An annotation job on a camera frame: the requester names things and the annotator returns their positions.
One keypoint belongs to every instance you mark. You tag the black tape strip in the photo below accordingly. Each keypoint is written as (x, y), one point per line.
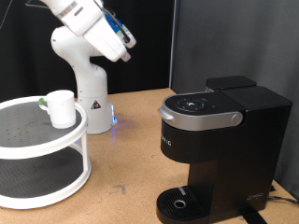
(253, 218)

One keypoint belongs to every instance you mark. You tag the white two-tier turntable shelf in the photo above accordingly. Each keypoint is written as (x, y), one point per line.
(40, 140)

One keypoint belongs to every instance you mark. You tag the black Keurig coffee machine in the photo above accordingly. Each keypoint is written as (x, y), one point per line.
(236, 146)

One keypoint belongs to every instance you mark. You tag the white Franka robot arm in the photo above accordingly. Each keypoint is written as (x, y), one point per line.
(90, 84)

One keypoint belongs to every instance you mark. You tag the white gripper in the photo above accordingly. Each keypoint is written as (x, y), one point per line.
(106, 40)

